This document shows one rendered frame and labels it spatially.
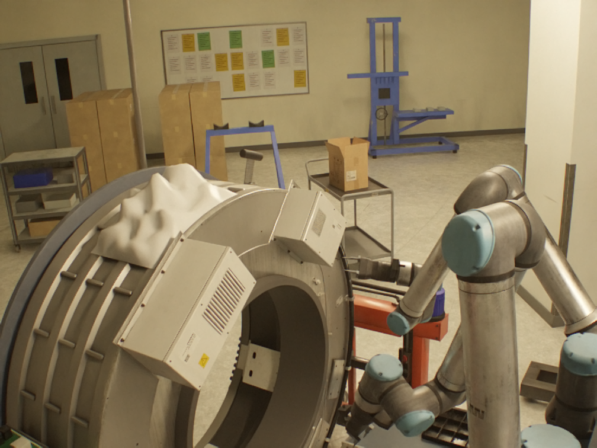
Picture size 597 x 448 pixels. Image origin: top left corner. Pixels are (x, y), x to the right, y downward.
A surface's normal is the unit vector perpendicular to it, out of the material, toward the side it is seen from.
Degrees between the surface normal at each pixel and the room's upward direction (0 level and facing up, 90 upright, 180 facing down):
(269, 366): 63
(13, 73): 90
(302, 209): 48
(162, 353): 35
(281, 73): 90
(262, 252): 90
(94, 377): 56
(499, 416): 82
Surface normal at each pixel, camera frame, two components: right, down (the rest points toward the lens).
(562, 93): -0.99, 0.09
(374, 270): -0.15, -0.40
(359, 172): 0.42, 0.29
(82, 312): -0.38, -0.47
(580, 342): -0.09, -0.91
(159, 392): 0.86, 0.14
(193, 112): 0.15, 0.33
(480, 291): -0.44, 0.24
